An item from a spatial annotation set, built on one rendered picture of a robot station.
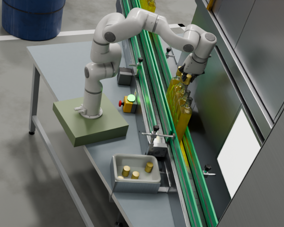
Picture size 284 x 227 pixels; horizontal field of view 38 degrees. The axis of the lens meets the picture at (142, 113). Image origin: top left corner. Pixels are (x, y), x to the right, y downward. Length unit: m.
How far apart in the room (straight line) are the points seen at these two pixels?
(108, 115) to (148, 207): 0.59
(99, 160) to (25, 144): 1.19
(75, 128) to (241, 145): 0.87
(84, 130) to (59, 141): 1.11
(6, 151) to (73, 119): 1.04
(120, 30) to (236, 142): 0.70
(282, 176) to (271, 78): 0.84
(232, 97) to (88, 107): 0.78
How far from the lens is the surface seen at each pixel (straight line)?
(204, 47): 1.88
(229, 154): 1.87
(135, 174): 2.01
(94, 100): 2.18
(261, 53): 1.77
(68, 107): 2.30
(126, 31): 1.83
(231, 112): 1.87
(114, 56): 2.05
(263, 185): 0.94
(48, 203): 2.86
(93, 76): 2.08
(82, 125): 2.18
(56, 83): 2.56
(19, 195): 2.89
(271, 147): 0.91
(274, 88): 1.65
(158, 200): 2.02
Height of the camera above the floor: 2.27
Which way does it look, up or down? 38 degrees down
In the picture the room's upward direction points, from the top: 16 degrees clockwise
